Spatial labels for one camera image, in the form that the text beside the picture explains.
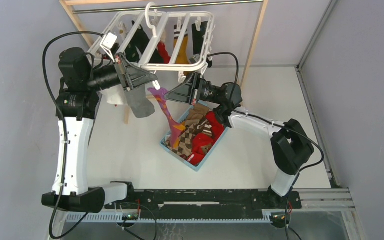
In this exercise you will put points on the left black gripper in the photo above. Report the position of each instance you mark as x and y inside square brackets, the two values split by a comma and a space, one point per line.
[139, 77]

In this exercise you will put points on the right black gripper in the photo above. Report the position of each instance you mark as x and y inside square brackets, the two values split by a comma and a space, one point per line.
[183, 93]

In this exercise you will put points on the grey sock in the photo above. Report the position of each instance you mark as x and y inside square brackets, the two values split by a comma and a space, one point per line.
[138, 102]

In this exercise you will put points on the white fluffy sock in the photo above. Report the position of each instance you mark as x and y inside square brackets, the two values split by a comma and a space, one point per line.
[115, 96]

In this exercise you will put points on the purple striped sock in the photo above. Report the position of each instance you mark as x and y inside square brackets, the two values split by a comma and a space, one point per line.
[176, 128]

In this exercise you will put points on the white plastic clip hanger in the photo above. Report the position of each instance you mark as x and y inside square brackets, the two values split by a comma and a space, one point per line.
[159, 26]

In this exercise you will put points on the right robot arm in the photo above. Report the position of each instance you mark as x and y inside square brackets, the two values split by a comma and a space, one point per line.
[290, 144]

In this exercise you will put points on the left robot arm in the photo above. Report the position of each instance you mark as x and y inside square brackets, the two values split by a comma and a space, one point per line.
[76, 107]

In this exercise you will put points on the tan ribbed sock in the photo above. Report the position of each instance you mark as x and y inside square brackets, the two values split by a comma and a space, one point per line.
[197, 112]

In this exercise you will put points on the yellow mustard sock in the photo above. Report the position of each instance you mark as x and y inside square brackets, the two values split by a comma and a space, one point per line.
[182, 57]

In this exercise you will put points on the red hanging sock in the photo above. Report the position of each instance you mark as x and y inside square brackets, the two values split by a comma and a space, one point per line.
[162, 51]

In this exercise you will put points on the red sock in basket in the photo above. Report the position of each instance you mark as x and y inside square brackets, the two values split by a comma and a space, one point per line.
[205, 139]

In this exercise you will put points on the argyle brown sock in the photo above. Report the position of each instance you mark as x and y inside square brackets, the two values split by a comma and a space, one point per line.
[185, 145]

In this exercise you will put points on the black hanging sock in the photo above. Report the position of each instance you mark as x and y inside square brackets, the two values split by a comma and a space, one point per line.
[198, 36]

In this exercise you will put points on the light blue plastic basket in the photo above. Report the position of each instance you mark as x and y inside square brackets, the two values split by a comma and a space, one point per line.
[185, 122]

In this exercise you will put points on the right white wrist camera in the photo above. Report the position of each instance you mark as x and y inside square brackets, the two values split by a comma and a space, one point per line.
[197, 60]

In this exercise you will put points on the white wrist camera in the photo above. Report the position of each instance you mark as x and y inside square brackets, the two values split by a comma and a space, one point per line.
[107, 42]
[197, 60]

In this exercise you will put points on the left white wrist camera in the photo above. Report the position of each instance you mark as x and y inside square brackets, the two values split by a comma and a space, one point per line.
[107, 42]

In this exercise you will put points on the wooden drying rack frame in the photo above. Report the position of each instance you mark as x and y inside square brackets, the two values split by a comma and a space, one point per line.
[68, 6]

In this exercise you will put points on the black mounting rail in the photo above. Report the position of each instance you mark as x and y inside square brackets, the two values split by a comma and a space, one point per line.
[208, 204]

